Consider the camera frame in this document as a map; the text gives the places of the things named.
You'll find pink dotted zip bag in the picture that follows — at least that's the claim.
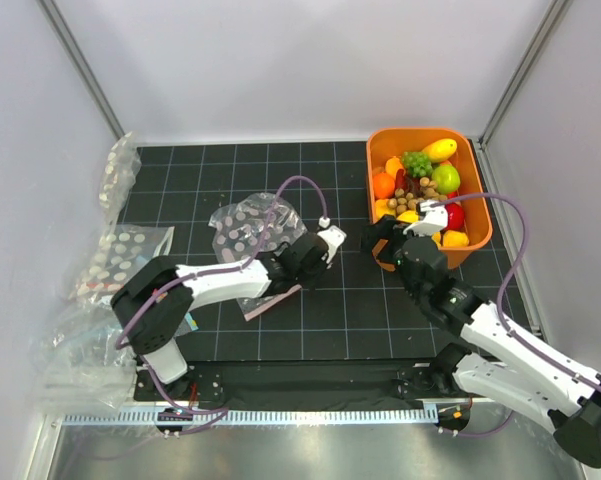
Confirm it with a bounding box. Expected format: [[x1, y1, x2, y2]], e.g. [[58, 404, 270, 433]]
[[209, 192, 307, 321]]

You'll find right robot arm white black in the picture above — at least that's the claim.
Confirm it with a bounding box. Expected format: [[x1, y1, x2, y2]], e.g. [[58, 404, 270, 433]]
[[360, 216, 601, 469]]

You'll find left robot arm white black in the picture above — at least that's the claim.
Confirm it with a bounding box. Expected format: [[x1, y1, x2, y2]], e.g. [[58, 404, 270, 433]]
[[111, 229, 346, 400]]

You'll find white dotted bag with items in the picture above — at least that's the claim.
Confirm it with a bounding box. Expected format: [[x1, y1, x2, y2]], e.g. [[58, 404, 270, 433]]
[[64, 224, 175, 307]]

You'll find white dotted bag upright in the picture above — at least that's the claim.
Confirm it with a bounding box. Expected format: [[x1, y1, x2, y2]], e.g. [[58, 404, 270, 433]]
[[98, 132, 142, 224]]

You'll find crumpled clear plastic bag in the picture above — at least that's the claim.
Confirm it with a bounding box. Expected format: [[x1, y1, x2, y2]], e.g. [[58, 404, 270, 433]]
[[31, 303, 136, 416]]

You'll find yellow lemon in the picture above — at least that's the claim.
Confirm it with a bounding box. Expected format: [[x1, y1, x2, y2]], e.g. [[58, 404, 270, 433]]
[[442, 230, 470, 248]]

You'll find yellow banana bunch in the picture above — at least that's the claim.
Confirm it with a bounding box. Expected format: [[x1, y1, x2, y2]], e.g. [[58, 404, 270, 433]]
[[396, 210, 420, 224]]

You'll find brown longan cluster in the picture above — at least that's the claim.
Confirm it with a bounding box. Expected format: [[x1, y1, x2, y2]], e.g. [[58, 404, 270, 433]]
[[386, 177, 442, 216]]

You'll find orange fruit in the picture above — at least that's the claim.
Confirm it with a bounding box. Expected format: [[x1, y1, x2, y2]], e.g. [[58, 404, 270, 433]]
[[372, 172, 396, 200]]

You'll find black grid mat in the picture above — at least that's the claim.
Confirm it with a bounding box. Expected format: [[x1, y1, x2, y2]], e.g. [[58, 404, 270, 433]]
[[99, 139, 551, 364]]

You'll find red apple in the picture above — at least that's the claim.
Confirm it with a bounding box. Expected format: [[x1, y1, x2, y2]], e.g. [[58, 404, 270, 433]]
[[445, 202, 465, 231]]

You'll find green grapes bunch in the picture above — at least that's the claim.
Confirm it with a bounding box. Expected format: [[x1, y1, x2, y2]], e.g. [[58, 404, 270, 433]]
[[401, 152, 433, 178]]

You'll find green apple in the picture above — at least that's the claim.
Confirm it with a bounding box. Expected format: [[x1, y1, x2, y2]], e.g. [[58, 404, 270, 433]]
[[431, 164, 461, 195]]

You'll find orange plastic basket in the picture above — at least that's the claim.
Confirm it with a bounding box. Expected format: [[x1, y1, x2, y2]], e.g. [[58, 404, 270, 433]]
[[366, 127, 493, 269]]

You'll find yellow mango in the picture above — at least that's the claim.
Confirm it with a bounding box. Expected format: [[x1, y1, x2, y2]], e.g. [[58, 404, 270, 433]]
[[421, 138, 457, 164]]

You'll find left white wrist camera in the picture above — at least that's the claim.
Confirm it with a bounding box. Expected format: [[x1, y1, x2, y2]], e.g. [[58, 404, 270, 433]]
[[317, 225, 347, 264]]

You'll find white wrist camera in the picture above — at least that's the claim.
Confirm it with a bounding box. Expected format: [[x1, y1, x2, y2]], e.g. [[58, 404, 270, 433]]
[[317, 225, 347, 264], [406, 200, 448, 236]]

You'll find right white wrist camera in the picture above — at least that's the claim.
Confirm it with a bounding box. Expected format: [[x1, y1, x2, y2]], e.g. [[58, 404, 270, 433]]
[[406, 200, 448, 236]]

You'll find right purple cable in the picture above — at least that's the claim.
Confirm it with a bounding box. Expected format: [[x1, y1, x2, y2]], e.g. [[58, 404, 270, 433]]
[[414, 192, 601, 440]]

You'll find purple cable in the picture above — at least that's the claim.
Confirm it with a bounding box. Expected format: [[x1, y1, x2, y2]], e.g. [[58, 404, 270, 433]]
[[414, 192, 601, 440], [113, 175, 333, 436]]

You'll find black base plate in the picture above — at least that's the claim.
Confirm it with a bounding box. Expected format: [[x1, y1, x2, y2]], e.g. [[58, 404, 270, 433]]
[[164, 359, 468, 411]]

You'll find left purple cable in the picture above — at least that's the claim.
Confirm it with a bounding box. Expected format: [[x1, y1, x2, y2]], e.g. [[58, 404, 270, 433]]
[[113, 175, 333, 436]]

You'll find white slotted cable duct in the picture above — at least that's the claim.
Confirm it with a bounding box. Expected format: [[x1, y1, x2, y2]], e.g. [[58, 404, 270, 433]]
[[62, 403, 438, 428]]

